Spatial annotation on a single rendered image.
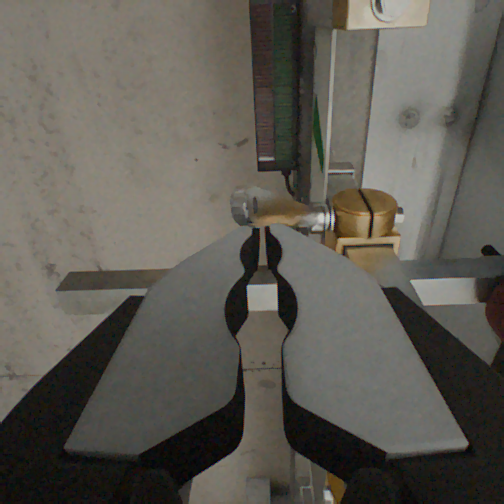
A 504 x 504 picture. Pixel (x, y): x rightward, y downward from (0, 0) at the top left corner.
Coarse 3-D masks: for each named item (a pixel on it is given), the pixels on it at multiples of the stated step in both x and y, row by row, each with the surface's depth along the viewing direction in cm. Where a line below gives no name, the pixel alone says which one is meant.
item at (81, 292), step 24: (408, 264) 32; (432, 264) 32; (456, 264) 32; (480, 264) 32; (72, 288) 32; (96, 288) 32; (120, 288) 32; (144, 288) 32; (264, 288) 31; (432, 288) 31; (456, 288) 31; (480, 288) 31; (72, 312) 33; (96, 312) 33
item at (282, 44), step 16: (288, 16) 34; (288, 32) 34; (288, 48) 35; (288, 64) 36; (288, 80) 37; (288, 96) 37; (288, 112) 38; (288, 128) 39; (288, 144) 40; (288, 160) 41
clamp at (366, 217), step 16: (352, 192) 29; (368, 192) 29; (384, 192) 29; (336, 208) 28; (352, 208) 27; (368, 208) 28; (384, 208) 27; (400, 208) 28; (336, 224) 28; (352, 224) 27; (368, 224) 27; (384, 224) 27; (336, 240) 27; (352, 240) 27; (368, 240) 27; (384, 240) 27; (400, 240) 27
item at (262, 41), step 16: (256, 16) 34; (256, 32) 34; (256, 48) 35; (256, 64) 36; (256, 80) 37; (272, 80) 37; (256, 96) 38; (272, 96) 38; (272, 112) 38; (272, 128) 39; (272, 144) 40; (272, 160) 41
